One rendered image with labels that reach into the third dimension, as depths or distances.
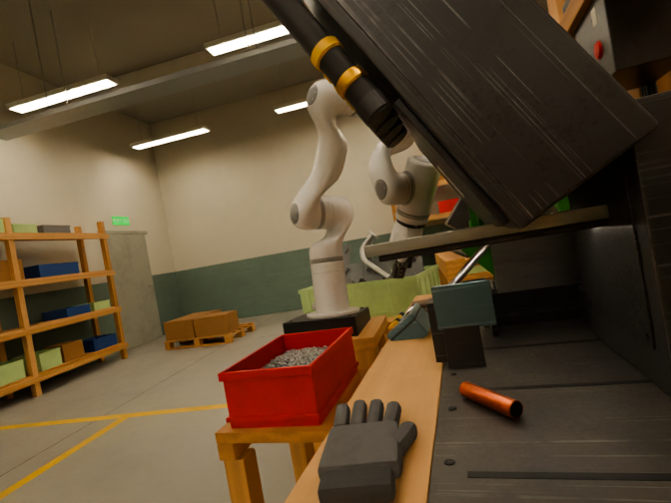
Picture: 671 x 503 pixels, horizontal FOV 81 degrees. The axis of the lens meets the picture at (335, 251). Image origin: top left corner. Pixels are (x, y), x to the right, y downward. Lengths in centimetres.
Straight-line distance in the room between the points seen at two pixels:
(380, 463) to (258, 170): 831
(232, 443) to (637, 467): 70
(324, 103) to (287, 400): 82
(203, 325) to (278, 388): 565
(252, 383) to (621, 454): 62
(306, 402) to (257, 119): 824
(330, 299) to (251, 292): 736
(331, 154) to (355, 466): 101
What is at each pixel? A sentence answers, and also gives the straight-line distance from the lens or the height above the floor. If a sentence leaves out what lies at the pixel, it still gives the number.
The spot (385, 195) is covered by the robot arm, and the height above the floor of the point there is 124.
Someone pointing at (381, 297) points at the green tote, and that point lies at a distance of 178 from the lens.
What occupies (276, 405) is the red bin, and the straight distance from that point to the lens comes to 85.
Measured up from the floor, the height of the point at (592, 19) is 147.
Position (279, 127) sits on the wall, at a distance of 864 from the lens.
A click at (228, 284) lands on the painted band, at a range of 887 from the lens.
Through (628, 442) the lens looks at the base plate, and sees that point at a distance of 51.
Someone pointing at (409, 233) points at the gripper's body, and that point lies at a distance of 99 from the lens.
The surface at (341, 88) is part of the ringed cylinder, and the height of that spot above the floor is 133.
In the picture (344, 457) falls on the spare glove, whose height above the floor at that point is 93.
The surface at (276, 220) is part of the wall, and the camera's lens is 837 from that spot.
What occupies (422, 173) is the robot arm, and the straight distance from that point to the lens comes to 94.
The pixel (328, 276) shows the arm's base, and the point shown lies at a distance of 133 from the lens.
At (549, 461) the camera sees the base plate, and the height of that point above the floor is 90.
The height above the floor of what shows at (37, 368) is 32.
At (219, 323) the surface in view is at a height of 31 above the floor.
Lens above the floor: 113
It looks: level
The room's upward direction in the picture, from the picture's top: 10 degrees counter-clockwise
